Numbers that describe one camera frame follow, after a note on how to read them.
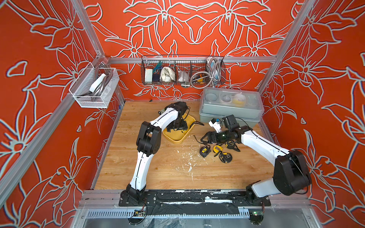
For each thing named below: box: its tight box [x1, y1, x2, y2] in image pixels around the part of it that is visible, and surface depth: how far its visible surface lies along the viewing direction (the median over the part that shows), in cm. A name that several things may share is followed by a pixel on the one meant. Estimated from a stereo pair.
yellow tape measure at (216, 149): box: [212, 144, 223, 157], surface depth 92 cm
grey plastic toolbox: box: [199, 86, 265, 127], surface depth 96 cm
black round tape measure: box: [225, 139, 241, 152], surface depth 92 cm
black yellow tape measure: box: [218, 152, 233, 164], surface depth 87 cm
